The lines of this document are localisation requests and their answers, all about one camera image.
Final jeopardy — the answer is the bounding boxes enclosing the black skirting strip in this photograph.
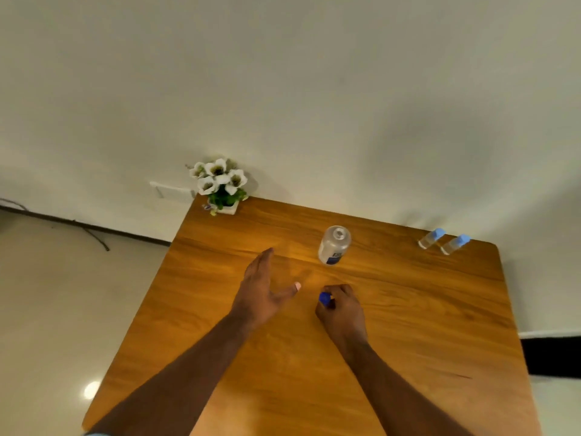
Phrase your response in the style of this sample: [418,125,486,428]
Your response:
[520,335,581,380]

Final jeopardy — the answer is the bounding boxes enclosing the white wall box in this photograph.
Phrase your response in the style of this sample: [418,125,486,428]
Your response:
[149,180,199,200]

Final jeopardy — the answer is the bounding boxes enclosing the person's left forearm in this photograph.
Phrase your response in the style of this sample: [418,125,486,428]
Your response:
[86,312,255,436]

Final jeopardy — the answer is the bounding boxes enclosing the large clear solution bottle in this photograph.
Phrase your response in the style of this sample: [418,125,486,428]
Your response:
[317,225,353,266]

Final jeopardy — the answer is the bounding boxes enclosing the black floor cable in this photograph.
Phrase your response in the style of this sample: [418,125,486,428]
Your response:
[0,198,111,252]

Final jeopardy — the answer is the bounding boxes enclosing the small clear bottle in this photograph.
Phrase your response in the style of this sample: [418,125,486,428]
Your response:
[418,228,445,250]
[441,234,471,256]

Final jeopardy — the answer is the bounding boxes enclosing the white potted flower plant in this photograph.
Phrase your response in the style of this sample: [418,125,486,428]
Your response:
[185,158,249,217]

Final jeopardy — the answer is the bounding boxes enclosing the person's right hand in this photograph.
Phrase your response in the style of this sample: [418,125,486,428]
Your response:
[315,283,369,348]

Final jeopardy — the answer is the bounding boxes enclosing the person's right forearm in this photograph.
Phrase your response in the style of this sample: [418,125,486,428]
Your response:
[343,335,473,436]

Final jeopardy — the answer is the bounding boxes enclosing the person's left hand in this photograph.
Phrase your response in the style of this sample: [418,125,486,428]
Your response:
[230,247,302,330]

